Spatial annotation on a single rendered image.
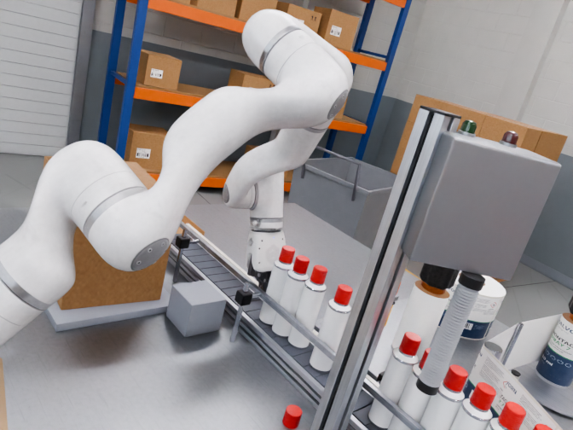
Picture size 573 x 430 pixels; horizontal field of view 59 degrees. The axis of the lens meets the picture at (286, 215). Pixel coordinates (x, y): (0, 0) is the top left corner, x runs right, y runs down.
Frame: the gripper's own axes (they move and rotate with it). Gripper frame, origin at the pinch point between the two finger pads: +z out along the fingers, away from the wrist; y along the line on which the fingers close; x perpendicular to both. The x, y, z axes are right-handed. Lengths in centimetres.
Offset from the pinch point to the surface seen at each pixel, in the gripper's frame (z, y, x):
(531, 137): -66, 328, 70
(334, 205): -12, 167, 130
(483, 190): -27, -13, -63
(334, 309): -0.7, -2.6, -26.3
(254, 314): 6.3, -2.4, 1.1
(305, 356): 12.6, -1.0, -16.3
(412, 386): 9.2, -3.3, -46.6
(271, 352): 12.7, -5.6, -9.6
